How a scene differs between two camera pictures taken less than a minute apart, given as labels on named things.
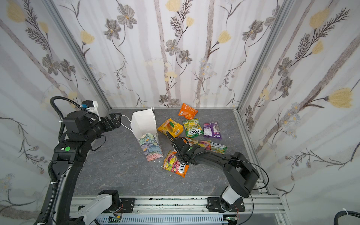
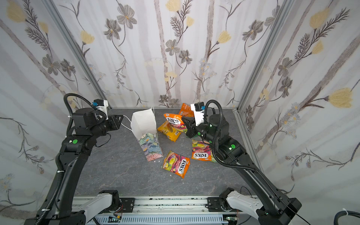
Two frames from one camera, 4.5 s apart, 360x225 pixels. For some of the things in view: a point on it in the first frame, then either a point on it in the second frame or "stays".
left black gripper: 116,123 stays
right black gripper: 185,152 -> 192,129
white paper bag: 143,124 stays
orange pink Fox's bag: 172,163 stays
